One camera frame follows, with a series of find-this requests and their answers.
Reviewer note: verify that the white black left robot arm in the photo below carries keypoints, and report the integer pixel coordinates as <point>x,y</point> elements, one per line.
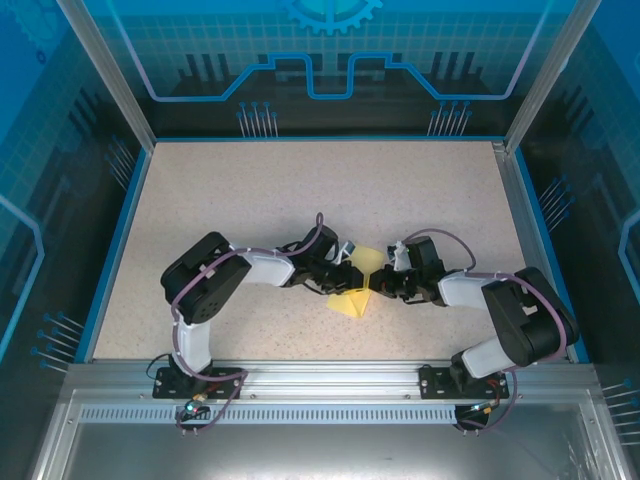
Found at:
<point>210,280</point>

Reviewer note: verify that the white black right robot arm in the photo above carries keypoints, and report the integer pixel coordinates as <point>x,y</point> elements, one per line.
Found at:
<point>525,320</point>

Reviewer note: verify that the aluminium mounting beam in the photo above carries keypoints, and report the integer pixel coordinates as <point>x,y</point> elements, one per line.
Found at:
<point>325,380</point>

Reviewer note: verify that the blue table edge strip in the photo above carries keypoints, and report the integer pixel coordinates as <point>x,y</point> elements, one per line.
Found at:
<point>555,255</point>
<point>112,255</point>

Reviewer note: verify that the grey metal tray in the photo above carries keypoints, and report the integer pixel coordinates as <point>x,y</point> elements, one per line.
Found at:
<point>325,455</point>

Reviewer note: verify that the blue grid print panel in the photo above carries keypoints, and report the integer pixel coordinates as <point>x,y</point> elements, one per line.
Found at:
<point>40,200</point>
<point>600,200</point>

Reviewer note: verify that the blue gear print panel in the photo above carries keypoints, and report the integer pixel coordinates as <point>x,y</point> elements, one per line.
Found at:
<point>320,50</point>

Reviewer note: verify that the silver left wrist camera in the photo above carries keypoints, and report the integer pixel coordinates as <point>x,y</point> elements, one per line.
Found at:
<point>348,248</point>

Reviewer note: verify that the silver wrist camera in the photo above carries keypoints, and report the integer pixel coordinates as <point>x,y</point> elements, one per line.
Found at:
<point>399,255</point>
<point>348,248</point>

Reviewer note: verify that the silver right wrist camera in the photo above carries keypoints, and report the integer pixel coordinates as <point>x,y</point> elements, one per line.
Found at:
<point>399,255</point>

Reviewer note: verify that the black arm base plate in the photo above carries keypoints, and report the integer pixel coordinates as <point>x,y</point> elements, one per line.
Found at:
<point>165,387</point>
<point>432,385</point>

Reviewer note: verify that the aluminium table rail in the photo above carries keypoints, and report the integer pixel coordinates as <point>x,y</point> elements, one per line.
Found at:
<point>525,240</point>

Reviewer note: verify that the aluminium frame post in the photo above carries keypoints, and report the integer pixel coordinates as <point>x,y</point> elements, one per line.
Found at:
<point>107,80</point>
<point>547,70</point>

